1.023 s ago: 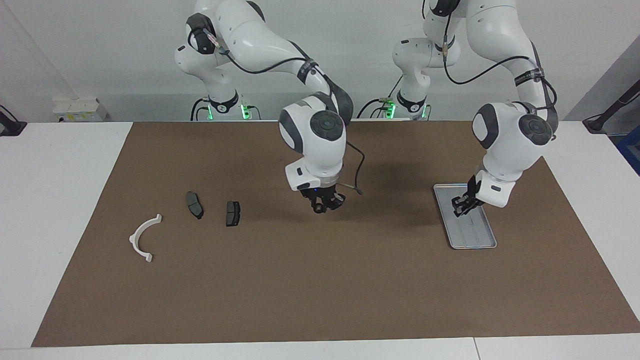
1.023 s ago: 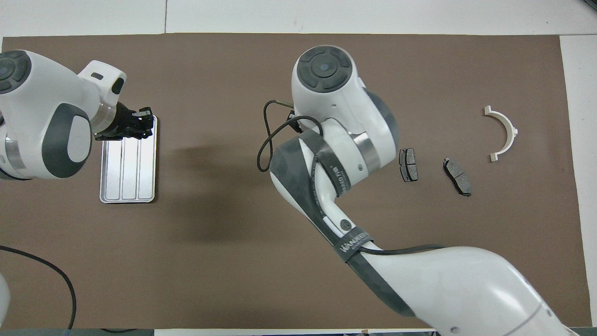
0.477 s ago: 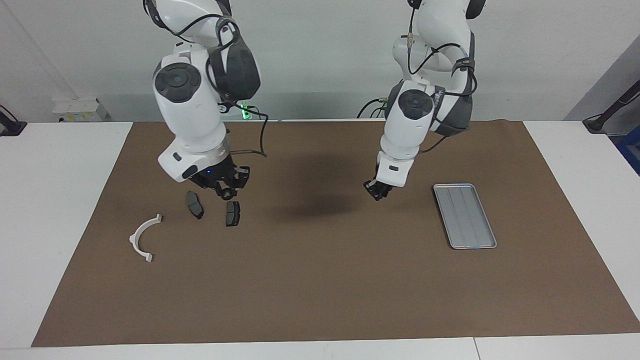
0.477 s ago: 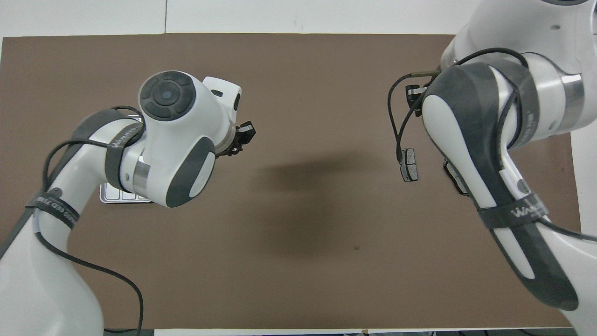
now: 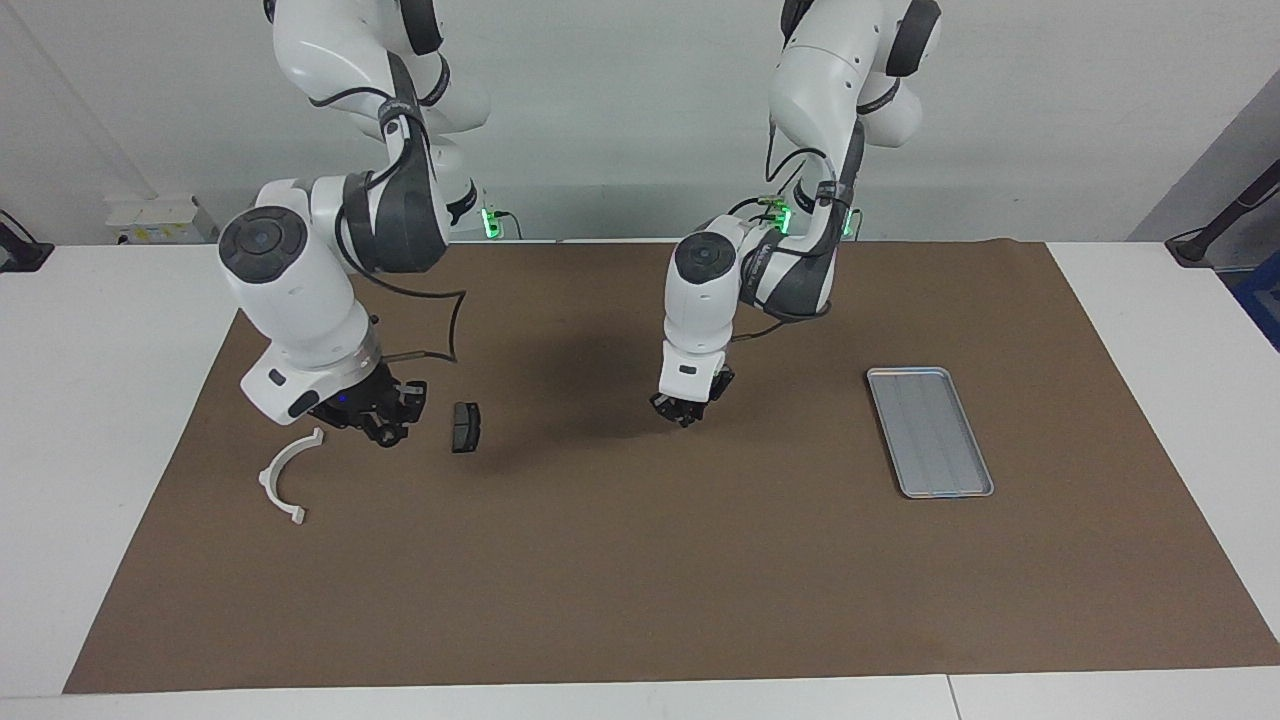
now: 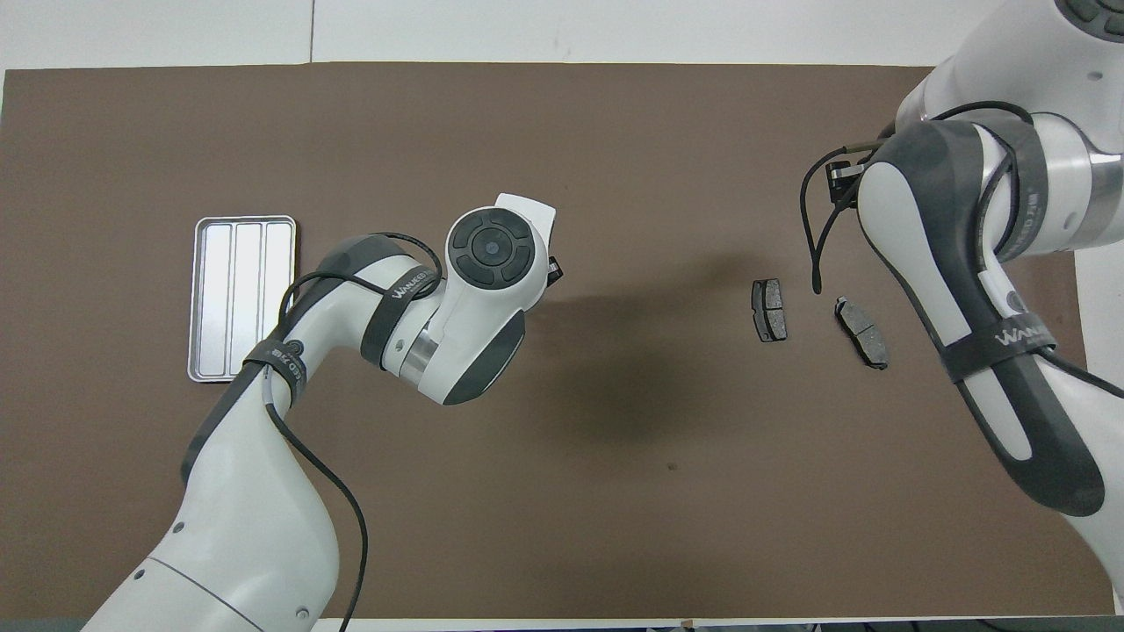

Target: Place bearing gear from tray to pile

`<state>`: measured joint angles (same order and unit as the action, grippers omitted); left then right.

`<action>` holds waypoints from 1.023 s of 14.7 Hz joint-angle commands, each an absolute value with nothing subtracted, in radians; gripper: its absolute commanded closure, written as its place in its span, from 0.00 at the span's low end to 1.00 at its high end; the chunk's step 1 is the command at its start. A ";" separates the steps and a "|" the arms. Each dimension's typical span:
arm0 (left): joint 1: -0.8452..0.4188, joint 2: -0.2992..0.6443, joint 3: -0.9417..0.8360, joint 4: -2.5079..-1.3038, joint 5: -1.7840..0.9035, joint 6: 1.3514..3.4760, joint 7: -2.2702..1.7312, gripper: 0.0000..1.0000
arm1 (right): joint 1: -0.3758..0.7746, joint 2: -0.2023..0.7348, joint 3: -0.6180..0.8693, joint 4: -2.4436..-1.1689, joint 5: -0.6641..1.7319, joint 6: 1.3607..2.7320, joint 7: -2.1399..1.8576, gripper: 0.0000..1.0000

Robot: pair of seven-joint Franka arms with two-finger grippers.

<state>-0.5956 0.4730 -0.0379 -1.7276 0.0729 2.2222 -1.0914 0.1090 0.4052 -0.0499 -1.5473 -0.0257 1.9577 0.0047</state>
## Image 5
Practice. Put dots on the black clamp mount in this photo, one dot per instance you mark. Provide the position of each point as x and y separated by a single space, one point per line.
20 255

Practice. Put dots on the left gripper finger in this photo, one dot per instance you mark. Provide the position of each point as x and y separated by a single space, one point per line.
697 410
668 405

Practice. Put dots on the white semicircular bracket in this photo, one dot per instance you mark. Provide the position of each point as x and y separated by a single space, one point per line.
266 479

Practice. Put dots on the blue crate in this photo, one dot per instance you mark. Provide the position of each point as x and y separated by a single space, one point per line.
1262 300

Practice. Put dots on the short dark brake pad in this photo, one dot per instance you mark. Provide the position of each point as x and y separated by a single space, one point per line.
465 427

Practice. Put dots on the silver metal tray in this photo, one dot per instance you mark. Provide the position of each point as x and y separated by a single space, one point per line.
935 440

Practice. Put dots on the brown table mat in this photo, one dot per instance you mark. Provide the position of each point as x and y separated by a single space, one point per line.
640 580

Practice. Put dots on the white wall socket box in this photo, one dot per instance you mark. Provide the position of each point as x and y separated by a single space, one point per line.
160 220

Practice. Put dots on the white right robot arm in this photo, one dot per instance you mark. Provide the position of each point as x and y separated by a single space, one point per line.
290 290

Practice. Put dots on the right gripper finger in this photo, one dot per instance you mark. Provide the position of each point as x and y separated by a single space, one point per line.
362 430
411 400

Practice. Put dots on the black angled stand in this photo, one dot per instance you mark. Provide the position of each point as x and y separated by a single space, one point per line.
1195 245

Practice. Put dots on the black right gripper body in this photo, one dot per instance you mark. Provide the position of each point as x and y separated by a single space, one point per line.
355 402

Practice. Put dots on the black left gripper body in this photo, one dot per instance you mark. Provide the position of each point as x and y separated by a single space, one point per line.
718 392

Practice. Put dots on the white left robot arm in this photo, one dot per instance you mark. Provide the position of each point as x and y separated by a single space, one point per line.
700 310

